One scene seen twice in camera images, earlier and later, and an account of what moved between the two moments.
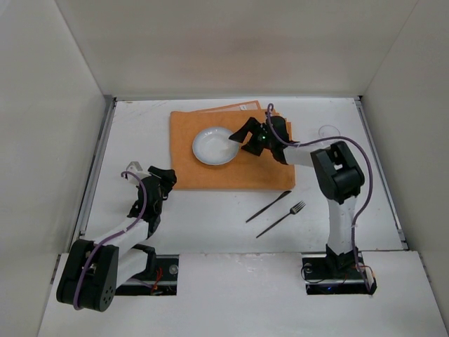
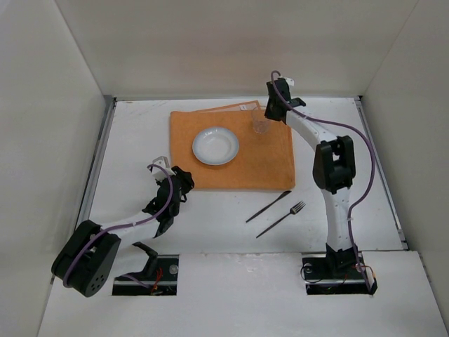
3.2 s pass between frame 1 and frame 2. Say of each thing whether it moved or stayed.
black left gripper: moved
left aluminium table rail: stayed
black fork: stayed
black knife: stayed
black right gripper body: moved
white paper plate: stayed
